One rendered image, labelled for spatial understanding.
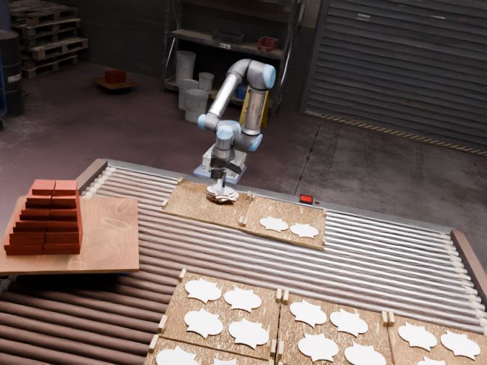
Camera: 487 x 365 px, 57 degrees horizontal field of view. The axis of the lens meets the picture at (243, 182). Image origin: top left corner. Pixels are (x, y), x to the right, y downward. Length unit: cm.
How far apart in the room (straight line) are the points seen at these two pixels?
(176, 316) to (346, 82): 552
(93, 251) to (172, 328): 43
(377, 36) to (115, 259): 551
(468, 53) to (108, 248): 581
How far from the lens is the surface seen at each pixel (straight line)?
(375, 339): 182
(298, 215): 238
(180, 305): 173
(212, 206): 232
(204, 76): 679
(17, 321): 175
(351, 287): 204
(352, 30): 668
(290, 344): 168
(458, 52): 682
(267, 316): 175
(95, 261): 176
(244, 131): 262
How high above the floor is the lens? 214
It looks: 28 degrees down
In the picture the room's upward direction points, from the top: 10 degrees clockwise
